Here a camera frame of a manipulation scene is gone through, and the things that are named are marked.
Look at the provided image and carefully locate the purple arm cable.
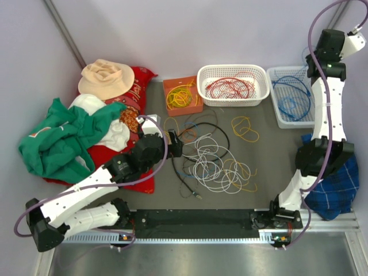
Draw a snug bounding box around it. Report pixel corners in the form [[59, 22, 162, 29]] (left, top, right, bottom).
[[283, 0, 368, 251], [13, 114, 169, 250]]

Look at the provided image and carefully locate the white empty perforated basket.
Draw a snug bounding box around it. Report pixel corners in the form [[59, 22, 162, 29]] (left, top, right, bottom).
[[266, 66, 315, 129]]

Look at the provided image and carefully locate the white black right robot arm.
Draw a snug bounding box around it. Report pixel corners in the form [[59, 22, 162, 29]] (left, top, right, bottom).
[[267, 27, 366, 228]]

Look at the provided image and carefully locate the blue plaid cloth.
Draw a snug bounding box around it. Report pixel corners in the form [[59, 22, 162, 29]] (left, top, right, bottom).
[[297, 133, 360, 221]]

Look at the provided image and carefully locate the blue network cable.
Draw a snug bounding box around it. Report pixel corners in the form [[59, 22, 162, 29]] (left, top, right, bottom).
[[278, 96, 313, 121], [271, 75, 313, 100]]

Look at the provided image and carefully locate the white thin cable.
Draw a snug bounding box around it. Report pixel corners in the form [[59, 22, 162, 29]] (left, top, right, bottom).
[[178, 133, 252, 194]]

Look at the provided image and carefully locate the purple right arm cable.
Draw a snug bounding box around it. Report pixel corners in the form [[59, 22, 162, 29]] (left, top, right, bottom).
[[283, 0, 368, 251]]

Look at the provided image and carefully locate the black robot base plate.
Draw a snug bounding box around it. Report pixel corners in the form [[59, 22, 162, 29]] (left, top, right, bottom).
[[116, 209, 302, 239]]

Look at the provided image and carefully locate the white garment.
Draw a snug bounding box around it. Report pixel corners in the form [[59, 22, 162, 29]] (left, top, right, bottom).
[[69, 94, 130, 152]]

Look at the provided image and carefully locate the green garment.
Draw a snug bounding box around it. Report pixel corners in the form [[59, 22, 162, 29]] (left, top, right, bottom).
[[18, 98, 126, 184]]

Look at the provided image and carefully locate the orange cardboard box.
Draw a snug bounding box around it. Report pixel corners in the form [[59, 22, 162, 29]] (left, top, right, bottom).
[[163, 76, 204, 117]]

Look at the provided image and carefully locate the black thick cable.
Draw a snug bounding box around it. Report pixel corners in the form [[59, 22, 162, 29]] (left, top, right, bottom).
[[171, 122, 231, 201]]

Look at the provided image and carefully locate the slotted cable duct rail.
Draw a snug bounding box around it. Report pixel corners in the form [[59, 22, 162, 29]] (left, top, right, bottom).
[[64, 232, 288, 244]]

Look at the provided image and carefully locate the red thin cable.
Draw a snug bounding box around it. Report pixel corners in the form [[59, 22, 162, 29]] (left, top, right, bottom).
[[211, 70, 256, 99]]

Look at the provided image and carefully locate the red patterned cloth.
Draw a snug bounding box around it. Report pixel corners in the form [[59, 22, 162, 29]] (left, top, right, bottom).
[[43, 66, 159, 196]]

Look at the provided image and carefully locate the white basket with red cable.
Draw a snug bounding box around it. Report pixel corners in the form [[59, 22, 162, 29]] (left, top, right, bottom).
[[197, 64, 270, 107]]

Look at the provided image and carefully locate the brown thin wire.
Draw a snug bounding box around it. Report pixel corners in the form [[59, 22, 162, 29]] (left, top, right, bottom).
[[181, 109, 219, 136]]

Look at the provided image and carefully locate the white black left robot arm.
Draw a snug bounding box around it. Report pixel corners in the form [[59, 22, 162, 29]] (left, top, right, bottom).
[[26, 130, 183, 252]]

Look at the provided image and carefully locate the beige bucket hat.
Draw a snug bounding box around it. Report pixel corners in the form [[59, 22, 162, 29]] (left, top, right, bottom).
[[78, 59, 135, 101]]

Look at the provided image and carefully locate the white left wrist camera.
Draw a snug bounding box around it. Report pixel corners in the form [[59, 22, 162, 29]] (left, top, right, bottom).
[[136, 114, 162, 137]]

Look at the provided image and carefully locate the yellow cable coil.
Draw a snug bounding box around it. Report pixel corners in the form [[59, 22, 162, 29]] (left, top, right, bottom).
[[167, 80, 202, 110]]

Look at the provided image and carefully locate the light blue thin cable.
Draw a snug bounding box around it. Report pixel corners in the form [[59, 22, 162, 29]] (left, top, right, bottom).
[[278, 97, 297, 113]]

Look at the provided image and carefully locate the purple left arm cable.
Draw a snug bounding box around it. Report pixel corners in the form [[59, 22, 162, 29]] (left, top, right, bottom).
[[13, 114, 169, 250]]

